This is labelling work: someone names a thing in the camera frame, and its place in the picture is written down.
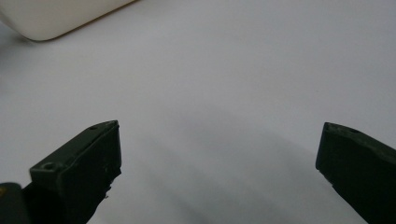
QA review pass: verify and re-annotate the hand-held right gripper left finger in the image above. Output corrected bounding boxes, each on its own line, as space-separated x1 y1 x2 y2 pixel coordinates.
21 119 122 224

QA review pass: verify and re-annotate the white plastic bin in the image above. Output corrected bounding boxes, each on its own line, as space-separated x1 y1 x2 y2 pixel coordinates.
0 0 138 42

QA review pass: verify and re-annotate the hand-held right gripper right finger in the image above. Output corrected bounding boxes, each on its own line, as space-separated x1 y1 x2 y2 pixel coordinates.
315 121 396 224

